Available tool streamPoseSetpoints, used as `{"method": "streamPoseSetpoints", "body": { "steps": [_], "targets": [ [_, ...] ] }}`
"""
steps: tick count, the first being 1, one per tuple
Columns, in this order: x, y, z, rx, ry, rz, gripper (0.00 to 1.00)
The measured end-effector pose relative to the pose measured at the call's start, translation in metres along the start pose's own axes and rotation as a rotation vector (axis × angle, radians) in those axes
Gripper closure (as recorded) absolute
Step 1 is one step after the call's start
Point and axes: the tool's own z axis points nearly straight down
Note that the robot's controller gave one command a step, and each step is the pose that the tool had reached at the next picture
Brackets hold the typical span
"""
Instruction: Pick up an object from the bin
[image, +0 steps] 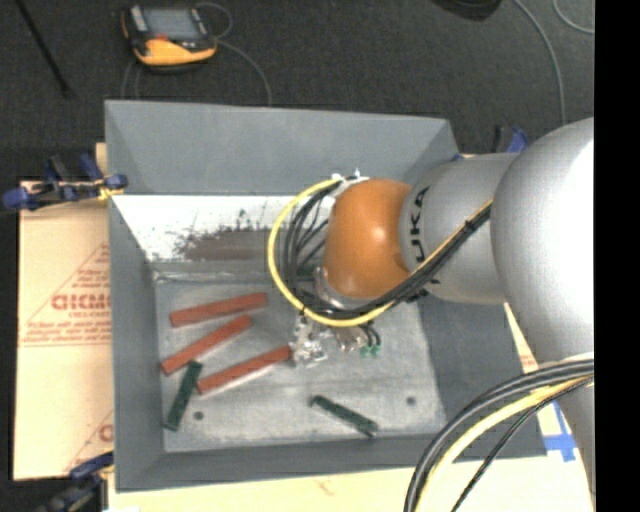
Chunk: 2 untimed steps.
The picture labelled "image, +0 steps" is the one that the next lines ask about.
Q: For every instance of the dark green flat block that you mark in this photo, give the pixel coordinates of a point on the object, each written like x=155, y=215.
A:
x=183, y=396
x=345, y=416

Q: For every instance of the grey metal bin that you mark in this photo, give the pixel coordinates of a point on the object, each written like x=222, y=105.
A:
x=260, y=150

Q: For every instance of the red-brown flat block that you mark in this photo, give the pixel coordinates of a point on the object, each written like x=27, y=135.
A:
x=206, y=344
x=218, y=310
x=243, y=370

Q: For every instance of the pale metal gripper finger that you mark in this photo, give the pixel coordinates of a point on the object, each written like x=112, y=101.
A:
x=309, y=354
x=307, y=329

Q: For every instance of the brown cardboard board red print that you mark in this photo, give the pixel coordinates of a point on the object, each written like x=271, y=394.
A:
x=60, y=390

